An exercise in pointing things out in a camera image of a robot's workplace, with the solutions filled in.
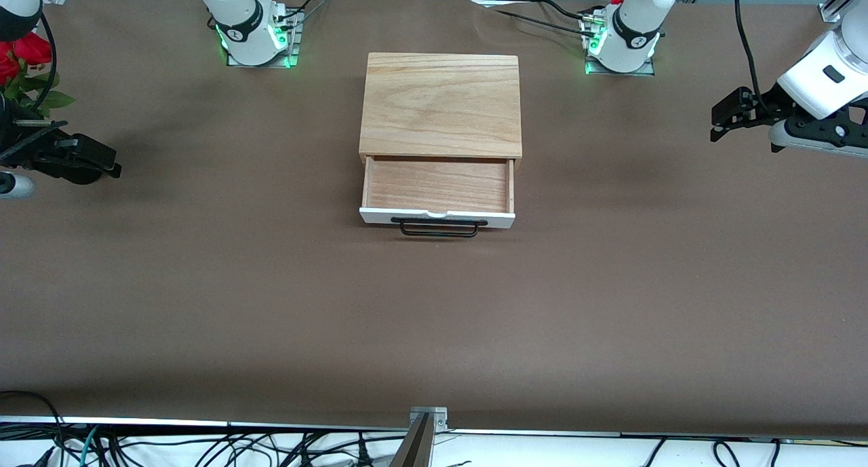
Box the wooden drawer with white front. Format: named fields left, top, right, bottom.
left=359, top=155, right=516, bottom=229

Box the black metal drawer handle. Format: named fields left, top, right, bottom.
left=391, top=216, right=489, bottom=239

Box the red artificial rose bouquet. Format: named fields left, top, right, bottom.
left=0, top=32, right=77, bottom=119

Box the brown table cover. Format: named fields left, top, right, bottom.
left=0, top=0, right=868, bottom=437

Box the light wooden cabinet box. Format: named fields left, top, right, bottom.
left=359, top=52, right=524, bottom=163

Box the black perforated camera mount plate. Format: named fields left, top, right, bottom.
left=783, top=108, right=868, bottom=146

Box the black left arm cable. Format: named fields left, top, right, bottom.
left=734, top=0, right=767, bottom=112

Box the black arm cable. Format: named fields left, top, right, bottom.
left=27, top=13, right=59, bottom=115
left=734, top=0, right=767, bottom=112

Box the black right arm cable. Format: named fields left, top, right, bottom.
left=27, top=13, right=59, bottom=115

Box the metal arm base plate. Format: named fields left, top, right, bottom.
left=226, top=9, right=301, bottom=68
left=585, top=20, right=656, bottom=77

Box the silver table edge rail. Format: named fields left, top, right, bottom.
left=0, top=415, right=868, bottom=442

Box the teal cable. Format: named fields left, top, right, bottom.
left=76, top=425, right=102, bottom=467

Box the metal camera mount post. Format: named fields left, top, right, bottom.
left=388, top=406, right=450, bottom=467

